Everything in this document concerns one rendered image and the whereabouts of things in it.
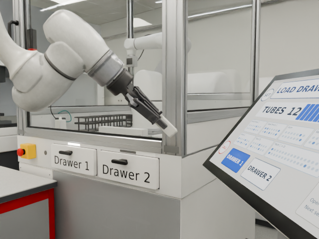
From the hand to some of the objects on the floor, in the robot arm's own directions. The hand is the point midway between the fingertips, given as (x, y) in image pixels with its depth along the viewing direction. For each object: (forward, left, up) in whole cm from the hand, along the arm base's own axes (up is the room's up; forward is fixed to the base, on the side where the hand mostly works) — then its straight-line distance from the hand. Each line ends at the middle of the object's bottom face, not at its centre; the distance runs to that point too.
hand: (165, 126), depth 81 cm
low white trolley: (-48, +89, -104) cm, 145 cm away
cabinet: (+39, +66, -107) cm, 132 cm away
